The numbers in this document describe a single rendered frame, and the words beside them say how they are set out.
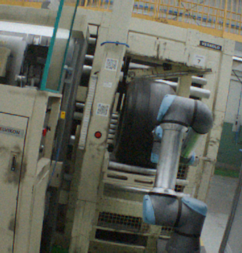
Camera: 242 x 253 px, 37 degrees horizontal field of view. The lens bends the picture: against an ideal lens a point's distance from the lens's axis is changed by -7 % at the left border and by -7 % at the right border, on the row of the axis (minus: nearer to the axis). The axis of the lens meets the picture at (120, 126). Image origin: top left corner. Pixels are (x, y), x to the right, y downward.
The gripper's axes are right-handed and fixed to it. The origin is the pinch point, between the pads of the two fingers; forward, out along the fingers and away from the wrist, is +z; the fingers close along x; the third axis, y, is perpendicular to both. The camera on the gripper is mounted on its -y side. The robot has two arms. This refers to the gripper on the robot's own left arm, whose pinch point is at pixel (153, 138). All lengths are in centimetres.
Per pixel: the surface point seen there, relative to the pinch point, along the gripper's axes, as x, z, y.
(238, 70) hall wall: -358, 854, 303
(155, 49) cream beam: 2, 39, 64
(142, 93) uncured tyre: 10.3, 3.6, 24.9
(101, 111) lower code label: 31.6, 19.7, 11.8
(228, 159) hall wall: -374, 883, 29
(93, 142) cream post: 33.0, 22.3, -8.0
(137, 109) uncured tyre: 11.7, 0.1, 14.7
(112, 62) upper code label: 31, 16, 43
